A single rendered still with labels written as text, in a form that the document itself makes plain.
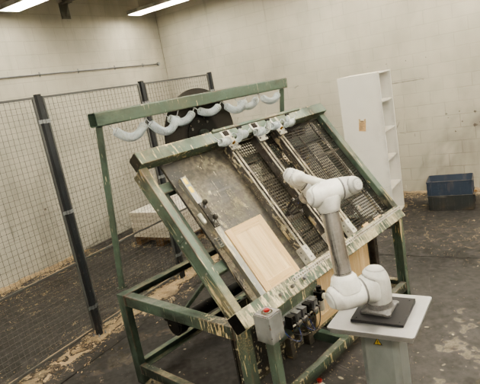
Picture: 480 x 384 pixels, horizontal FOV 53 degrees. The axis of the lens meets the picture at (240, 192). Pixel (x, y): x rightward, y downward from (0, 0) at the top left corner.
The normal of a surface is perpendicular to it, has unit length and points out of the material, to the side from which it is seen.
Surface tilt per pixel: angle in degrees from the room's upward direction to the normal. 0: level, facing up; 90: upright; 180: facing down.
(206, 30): 90
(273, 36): 90
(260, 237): 54
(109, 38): 90
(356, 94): 90
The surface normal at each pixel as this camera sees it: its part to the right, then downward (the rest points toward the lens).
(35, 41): 0.84, -0.04
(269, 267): 0.49, -0.55
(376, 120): -0.51, 0.27
